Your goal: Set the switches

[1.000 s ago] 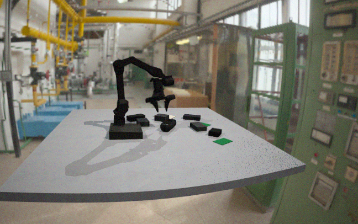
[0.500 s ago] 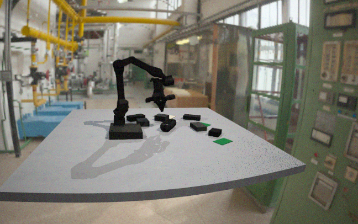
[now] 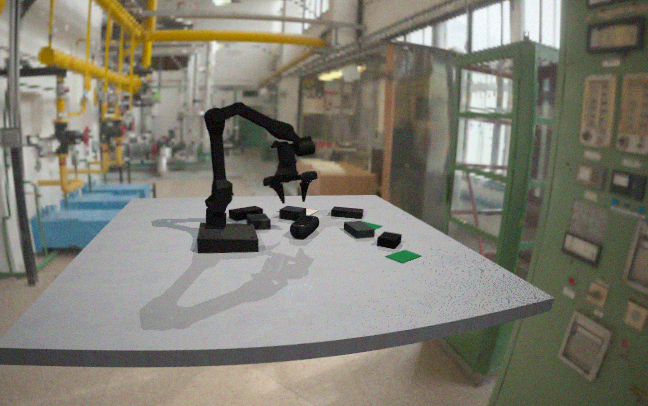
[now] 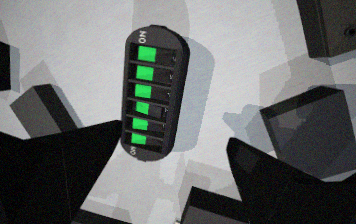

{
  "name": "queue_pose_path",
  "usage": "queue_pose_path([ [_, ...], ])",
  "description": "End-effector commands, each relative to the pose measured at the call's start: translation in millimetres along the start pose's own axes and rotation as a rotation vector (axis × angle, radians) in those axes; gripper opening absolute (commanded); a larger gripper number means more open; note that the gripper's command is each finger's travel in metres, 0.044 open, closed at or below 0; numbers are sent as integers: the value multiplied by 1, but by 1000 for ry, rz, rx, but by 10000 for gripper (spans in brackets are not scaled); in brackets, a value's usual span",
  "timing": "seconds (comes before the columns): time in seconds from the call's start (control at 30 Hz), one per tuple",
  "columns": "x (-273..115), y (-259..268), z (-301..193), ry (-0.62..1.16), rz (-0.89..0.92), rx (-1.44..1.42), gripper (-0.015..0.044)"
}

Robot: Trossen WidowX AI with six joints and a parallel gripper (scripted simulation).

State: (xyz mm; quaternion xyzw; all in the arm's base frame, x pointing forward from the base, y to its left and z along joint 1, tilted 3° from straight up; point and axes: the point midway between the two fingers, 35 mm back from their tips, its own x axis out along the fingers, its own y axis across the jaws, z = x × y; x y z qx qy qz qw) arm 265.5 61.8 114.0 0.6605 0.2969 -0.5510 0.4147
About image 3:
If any flat green rectangular card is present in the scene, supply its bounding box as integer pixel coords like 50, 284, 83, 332
385, 250, 421, 263

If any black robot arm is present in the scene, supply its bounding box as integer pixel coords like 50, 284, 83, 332
204, 102, 315, 229

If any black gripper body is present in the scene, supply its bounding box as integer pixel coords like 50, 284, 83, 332
263, 157, 318, 186

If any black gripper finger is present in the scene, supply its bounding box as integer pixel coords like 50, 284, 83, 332
270, 183, 285, 204
299, 181, 312, 202

